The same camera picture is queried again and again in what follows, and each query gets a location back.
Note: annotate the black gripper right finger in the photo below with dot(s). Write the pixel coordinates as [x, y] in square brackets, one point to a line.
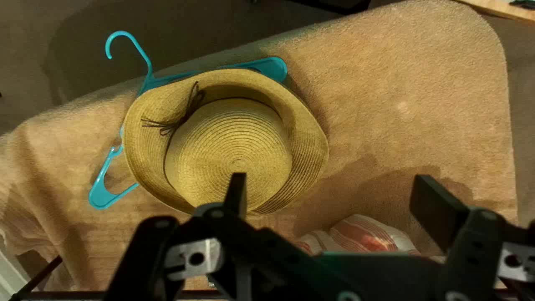
[487, 257]

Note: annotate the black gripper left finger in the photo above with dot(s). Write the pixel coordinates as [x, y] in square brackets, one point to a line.
[244, 262]

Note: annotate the orange and white striped towel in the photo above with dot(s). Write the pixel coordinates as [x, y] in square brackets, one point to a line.
[356, 234]

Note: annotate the woven straw hat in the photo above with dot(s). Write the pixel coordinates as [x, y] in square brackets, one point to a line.
[184, 140]

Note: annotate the tan carpet mat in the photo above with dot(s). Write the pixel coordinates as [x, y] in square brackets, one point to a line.
[413, 87]

